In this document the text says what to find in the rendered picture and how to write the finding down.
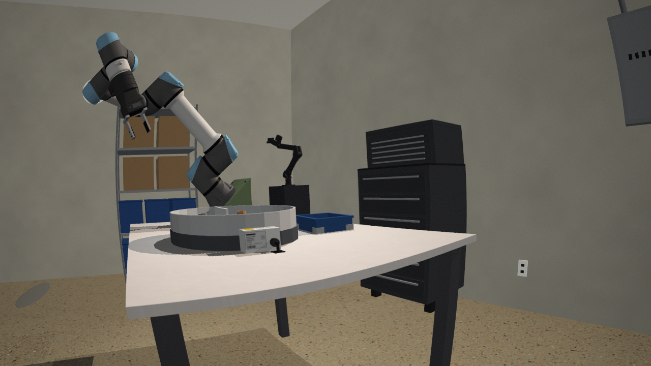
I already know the blue crate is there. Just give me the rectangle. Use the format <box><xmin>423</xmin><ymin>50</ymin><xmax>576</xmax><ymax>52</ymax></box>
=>
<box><xmin>296</xmin><ymin>212</ymin><xmax>354</xmax><ymax>234</ymax></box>

